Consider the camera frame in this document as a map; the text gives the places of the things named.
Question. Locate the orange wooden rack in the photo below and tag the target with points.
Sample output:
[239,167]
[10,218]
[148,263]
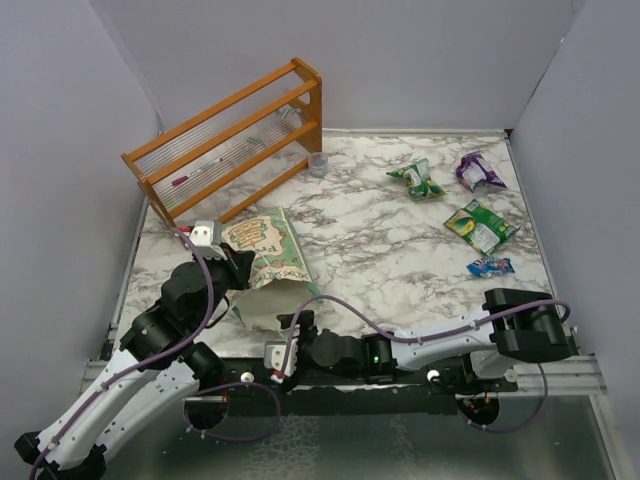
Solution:
[221,131]

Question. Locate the purple marker pen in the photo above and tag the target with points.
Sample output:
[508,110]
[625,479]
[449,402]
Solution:
[201,169]

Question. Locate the blue candy packet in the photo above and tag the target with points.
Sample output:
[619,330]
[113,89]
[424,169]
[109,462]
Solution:
[490,266]

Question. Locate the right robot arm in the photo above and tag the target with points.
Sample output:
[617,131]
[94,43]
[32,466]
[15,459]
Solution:
[466,354]

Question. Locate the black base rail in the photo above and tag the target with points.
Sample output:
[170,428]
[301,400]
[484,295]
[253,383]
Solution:
[243,388]

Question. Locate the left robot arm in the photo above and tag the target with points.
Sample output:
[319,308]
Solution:
[159,362]

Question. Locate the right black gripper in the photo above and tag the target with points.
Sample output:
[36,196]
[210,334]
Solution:
[307,330]

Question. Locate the small clear plastic cup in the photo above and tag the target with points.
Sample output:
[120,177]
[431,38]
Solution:
[318,164]

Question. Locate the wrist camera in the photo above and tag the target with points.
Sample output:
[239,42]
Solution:
[205,237]
[273,359]

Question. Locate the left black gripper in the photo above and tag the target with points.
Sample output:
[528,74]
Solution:
[239,263]

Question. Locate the grey clip on rack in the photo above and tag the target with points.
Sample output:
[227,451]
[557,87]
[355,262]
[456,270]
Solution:
[287,111]

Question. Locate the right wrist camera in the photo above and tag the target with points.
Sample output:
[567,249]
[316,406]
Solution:
[273,359]

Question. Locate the purple snack packet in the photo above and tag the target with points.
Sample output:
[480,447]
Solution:
[474,171]

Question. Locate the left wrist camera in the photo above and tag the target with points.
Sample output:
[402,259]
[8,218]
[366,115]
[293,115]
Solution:
[205,237]

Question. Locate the green yellow snack packet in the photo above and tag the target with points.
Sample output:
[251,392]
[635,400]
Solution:
[418,180]

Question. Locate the green paper bag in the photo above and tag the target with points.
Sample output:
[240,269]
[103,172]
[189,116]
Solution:
[280,277]

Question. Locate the green chips packet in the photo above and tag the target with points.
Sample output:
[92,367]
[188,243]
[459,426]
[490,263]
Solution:
[481,228]

